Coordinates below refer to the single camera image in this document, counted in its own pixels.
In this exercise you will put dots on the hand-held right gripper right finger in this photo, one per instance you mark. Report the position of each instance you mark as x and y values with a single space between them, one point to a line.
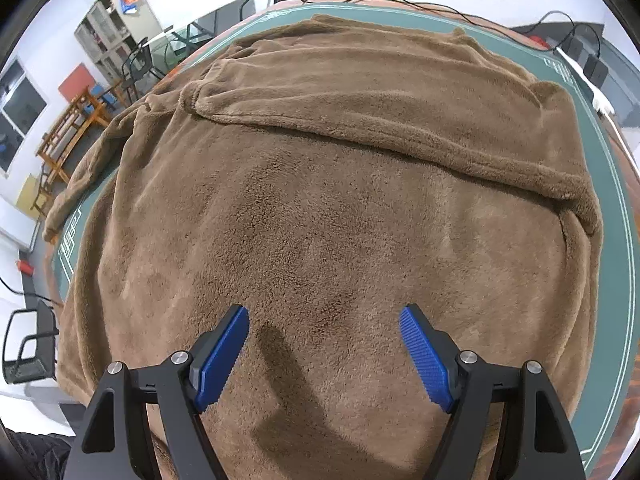
425 355

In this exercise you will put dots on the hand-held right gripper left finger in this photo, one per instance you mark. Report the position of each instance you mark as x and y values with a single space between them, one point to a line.
220 360

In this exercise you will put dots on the brown fleece garment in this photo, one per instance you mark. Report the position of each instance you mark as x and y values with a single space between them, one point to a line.
325 200

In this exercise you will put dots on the black armchair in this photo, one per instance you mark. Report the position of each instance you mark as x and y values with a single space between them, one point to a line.
42 330

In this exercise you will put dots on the person's dark trousers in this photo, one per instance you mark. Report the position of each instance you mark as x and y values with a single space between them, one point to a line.
35 460

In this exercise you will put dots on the small red floor object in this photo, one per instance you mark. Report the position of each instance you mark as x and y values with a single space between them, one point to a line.
26 267

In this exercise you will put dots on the green table mat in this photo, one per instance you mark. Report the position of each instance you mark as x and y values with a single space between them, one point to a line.
607 200

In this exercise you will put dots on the yellow panel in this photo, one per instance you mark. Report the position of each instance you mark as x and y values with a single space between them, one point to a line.
27 197

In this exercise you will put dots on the stacked wooden chairs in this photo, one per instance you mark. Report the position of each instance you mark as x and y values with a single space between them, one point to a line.
65 135

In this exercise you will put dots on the black folding chair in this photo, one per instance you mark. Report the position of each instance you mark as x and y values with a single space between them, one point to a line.
137 67

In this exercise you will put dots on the white power strip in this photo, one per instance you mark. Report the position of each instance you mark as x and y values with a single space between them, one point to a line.
592 92

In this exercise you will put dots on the window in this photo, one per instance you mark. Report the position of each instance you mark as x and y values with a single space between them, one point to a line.
20 110

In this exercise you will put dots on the glass top table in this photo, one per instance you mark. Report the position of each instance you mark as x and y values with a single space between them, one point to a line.
200 35

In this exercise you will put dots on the grey shelf cabinet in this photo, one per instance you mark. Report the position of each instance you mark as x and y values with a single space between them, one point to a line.
107 35

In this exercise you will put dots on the orange and blue box stack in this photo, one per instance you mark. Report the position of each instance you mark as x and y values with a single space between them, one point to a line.
129 0

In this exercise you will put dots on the red wall panel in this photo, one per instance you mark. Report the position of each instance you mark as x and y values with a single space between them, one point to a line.
76 82

